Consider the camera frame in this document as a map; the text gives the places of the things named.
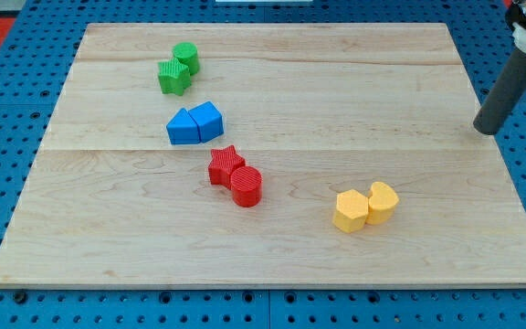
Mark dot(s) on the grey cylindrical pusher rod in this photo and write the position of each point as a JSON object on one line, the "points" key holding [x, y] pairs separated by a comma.
{"points": [[503, 96]]}

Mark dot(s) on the red star block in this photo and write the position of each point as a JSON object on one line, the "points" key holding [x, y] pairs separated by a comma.
{"points": [[223, 163]]}

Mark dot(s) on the red cylinder block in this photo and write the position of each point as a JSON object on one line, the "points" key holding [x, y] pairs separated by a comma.
{"points": [[246, 186]]}

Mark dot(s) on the yellow hexagon block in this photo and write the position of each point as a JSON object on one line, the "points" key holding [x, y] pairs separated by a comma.
{"points": [[351, 211]]}

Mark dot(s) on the blue triangle block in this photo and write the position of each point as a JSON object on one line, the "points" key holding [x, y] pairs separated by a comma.
{"points": [[182, 129]]}

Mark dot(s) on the green star block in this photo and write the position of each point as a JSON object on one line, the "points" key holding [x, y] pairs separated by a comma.
{"points": [[174, 77]]}

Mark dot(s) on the wooden board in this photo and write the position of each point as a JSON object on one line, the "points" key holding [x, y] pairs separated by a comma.
{"points": [[318, 109]]}

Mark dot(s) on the yellow heart block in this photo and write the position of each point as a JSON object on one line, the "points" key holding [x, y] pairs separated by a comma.
{"points": [[382, 202]]}

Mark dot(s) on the green cylinder block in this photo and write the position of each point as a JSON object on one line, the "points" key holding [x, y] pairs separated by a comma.
{"points": [[187, 53]]}

